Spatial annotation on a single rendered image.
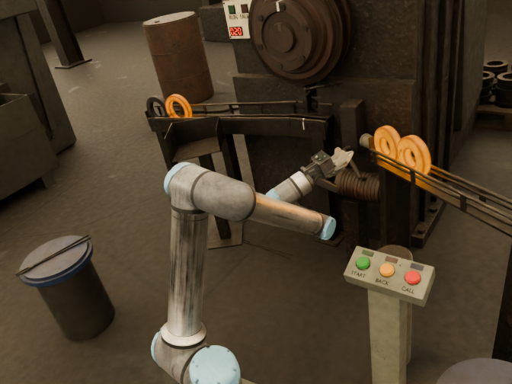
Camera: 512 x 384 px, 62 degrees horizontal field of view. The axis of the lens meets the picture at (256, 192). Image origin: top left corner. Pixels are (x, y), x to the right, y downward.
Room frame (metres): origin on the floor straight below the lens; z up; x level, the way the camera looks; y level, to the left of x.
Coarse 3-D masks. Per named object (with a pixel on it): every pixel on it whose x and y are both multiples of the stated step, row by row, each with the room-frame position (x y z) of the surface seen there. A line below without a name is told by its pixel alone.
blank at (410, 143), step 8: (408, 136) 1.36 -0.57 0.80; (416, 136) 1.34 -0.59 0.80; (400, 144) 1.39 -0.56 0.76; (408, 144) 1.35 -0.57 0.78; (416, 144) 1.31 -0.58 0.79; (424, 144) 1.30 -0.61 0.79; (400, 152) 1.39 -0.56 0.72; (408, 152) 1.38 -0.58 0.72; (416, 152) 1.30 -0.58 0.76; (424, 152) 1.28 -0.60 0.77; (400, 160) 1.39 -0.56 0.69; (408, 160) 1.37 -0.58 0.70; (416, 160) 1.30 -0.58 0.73; (424, 160) 1.27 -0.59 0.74; (416, 168) 1.30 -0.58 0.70; (424, 168) 1.27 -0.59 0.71
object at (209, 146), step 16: (176, 128) 2.20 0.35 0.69; (192, 128) 2.19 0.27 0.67; (208, 128) 2.18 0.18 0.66; (176, 144) 2.17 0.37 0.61; (192, 144) 2.16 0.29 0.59; (208, 144) 2.10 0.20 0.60; (176, 160) 2.01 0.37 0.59; (208, 160) 2.05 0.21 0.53; (224, 224) 2.05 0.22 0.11; (240, 224) 2.17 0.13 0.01; (224, 240) 2.04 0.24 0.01; (240, 240) 2.01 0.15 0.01
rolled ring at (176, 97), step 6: (174, 96) 2.51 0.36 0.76; (180, 96) 2.51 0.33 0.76; (168, 102) 2.55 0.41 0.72; (180, 102) 2.49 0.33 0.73; (186, 102) 2.48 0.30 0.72; (168, 108) 2.56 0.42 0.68; (186, 108) 2.47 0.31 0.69; (168, 114) 2.57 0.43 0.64; (174, 114) 2.56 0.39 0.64; (186, 114) 2.48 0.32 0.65
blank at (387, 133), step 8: (384, 128) 1.50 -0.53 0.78; (392, 128) 1.48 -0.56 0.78; (376, 136) 1.55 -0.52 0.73; (384, 136) 1.49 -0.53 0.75; (392, 136) 1.45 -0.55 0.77; (376, 144) 1.55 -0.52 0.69; (384, 144) 1.53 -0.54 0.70; (392, 144) 1.44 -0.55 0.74; (384, 152) 1.50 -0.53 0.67; (392, 152) 1.44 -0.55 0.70
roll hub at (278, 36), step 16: (288, 0) 1.85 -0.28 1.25; (272, 16) 1.88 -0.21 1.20; (288, 16) 1.83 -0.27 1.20; (304, 16) 1.77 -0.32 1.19; (256, 32) 1.93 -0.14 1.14; (272, 32) 1.87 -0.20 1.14; (288, 32) 1.81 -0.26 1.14; (304, 32) 1.77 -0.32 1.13; (272, 48) 1.90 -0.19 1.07; (288, 48) 1.82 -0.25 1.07; (304, 48) 1.78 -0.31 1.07; (272, 64) 1.89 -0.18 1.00; (288, 64) 1.84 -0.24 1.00
